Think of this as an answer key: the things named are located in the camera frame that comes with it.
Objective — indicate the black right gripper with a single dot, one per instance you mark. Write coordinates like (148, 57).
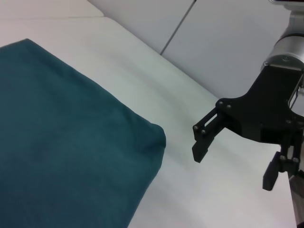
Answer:
(266, 111)

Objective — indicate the blue t-shirt with FREE print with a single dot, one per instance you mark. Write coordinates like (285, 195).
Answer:
(71, 130)

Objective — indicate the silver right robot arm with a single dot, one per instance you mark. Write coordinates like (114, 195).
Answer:
(289, 47)

